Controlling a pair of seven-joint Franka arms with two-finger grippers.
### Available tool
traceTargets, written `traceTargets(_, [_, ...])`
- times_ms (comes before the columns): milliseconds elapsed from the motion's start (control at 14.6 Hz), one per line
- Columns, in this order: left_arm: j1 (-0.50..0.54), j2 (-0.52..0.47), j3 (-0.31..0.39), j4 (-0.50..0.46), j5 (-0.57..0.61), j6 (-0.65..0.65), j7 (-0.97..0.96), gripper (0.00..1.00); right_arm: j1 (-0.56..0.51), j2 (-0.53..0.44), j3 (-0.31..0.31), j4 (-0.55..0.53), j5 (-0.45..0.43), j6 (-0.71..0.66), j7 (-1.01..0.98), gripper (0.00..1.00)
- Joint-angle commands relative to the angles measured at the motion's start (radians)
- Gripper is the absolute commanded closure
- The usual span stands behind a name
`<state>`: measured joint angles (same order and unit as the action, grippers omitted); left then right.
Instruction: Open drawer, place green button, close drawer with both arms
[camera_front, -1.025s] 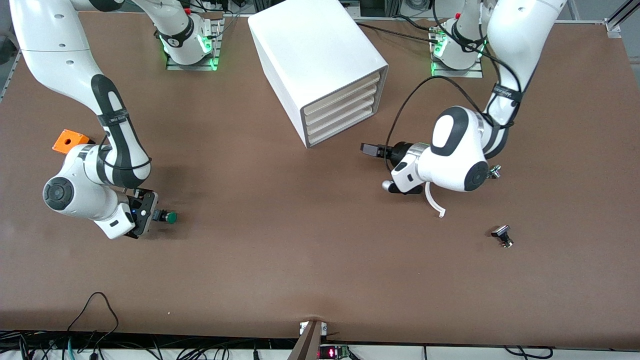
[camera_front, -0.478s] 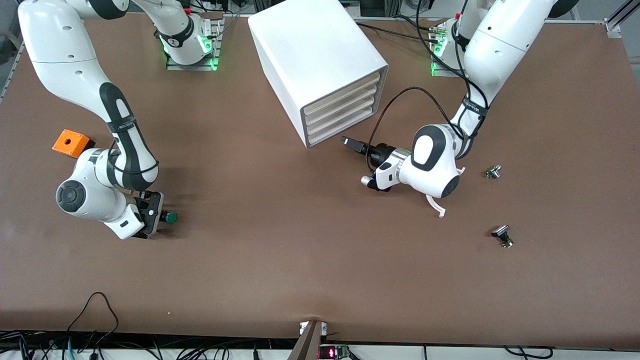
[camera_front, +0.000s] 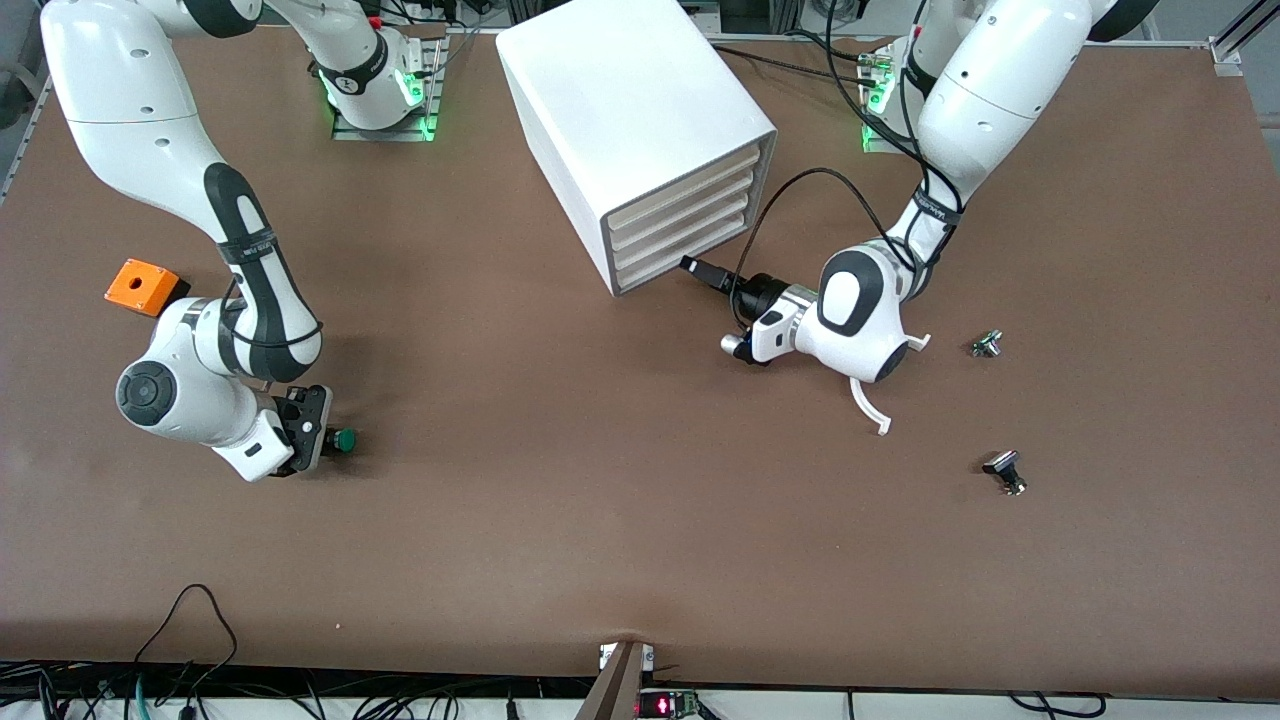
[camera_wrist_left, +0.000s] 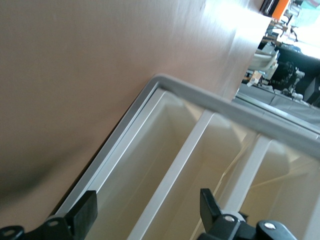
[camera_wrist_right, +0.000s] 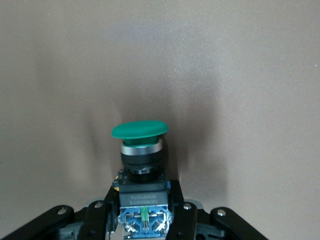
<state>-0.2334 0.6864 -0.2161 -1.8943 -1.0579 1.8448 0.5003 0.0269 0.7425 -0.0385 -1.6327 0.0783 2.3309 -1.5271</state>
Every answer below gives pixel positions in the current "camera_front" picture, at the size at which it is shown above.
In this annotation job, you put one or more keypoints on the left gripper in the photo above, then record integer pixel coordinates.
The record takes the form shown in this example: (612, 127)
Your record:
(757, 295)

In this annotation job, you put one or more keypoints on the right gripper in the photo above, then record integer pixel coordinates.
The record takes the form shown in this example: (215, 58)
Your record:
(297, 412)

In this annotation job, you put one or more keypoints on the white lowest cabinet drawer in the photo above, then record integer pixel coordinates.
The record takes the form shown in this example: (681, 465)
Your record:
(660, 263)

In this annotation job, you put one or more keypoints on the green push button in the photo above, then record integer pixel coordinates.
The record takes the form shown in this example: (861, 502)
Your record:
(346, 439)

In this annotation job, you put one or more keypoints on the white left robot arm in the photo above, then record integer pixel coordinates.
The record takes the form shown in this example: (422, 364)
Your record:
(1000, 90)

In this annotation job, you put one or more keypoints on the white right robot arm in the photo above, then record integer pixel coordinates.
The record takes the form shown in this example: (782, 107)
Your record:
(130, 100)

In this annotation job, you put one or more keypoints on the orange box black base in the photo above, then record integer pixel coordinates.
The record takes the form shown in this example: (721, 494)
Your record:
(140, 282)

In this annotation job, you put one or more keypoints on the white curved plastic arc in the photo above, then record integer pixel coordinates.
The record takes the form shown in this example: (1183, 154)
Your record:
(872, 415)

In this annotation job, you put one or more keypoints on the small silver green knob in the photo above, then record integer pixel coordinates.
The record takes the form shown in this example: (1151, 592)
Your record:
(986, 346)

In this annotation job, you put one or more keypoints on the circuit board red light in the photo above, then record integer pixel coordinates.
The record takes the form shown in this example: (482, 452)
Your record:
(665, 706)

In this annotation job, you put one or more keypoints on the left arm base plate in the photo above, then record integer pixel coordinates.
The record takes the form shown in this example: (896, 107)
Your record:
(872, 143)

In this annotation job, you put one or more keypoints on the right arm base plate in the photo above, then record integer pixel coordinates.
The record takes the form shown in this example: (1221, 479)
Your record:
(385, 133)

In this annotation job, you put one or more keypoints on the black silver switch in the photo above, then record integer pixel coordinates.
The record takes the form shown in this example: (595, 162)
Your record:
(1002, 463)

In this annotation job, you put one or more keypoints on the wooden post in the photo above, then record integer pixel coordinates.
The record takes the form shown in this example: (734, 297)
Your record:
(615, 690)

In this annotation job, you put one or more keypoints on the aluminium frame profile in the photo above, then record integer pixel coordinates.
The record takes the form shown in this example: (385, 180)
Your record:
(1228, 50)

